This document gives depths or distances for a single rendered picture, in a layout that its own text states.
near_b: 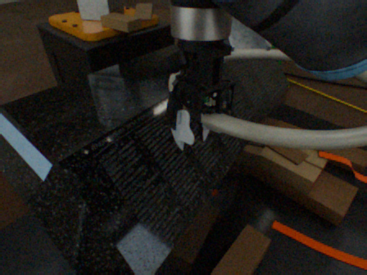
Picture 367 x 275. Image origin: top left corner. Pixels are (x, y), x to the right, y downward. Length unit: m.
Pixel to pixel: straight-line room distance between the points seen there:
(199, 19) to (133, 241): 0.47
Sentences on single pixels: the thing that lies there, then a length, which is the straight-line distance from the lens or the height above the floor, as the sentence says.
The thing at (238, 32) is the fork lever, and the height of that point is 0.91.
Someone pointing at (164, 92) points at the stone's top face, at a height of 0.80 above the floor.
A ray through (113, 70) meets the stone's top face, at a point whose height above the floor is 0.80.
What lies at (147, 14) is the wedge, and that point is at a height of 0.80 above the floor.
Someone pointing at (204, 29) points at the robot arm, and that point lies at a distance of 0.36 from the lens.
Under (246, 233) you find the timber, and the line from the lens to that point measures 1.22.
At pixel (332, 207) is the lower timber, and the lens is 1.49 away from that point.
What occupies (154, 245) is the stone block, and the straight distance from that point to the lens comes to 0.63.
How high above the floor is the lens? 1.17
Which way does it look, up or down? 39 degrees down
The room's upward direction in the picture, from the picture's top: straight up
